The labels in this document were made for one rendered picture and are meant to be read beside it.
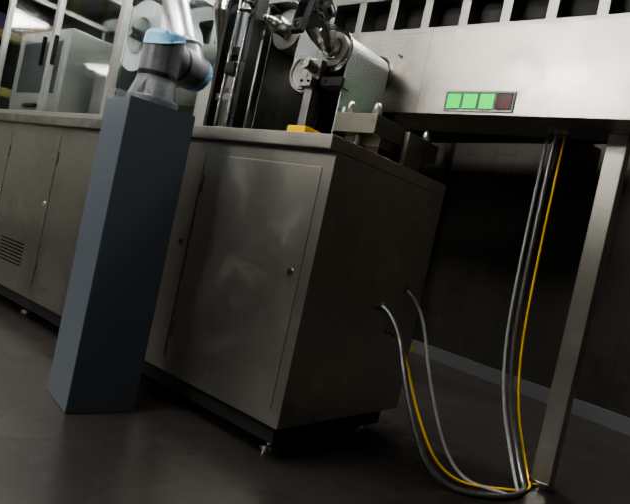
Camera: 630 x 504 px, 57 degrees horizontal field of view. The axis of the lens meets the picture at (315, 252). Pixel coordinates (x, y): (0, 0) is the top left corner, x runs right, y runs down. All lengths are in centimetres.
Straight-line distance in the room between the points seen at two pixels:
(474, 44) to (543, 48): 24
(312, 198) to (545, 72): 87
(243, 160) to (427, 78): 78
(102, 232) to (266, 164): 50
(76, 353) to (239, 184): 67
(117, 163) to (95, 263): 28
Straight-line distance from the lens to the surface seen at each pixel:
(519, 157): 382
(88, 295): 172
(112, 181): 169
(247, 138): 175
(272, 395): 162
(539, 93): 200
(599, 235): 200
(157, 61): 180
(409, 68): 225
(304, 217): 157
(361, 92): 205
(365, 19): 248
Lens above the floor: 63
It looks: 2 degrees down
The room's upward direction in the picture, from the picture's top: 12 degrees clockwise
